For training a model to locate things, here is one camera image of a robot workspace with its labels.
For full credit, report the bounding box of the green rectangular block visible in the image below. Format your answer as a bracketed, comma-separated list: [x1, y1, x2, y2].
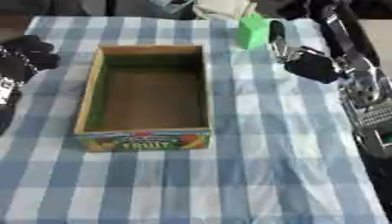
[237, 13, 271, 50]

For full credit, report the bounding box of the white bag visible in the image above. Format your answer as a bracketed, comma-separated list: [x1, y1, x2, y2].
[191, 0, 257, 21]

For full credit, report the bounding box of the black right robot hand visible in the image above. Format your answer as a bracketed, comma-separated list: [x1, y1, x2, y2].
[268, 18, 343, 85]

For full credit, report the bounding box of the cardboard box with green inside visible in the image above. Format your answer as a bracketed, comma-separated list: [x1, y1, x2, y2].
[72, 45, 214, 153]

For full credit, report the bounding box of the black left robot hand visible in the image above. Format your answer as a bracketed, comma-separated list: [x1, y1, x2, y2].
[0, 34, 63, 77]

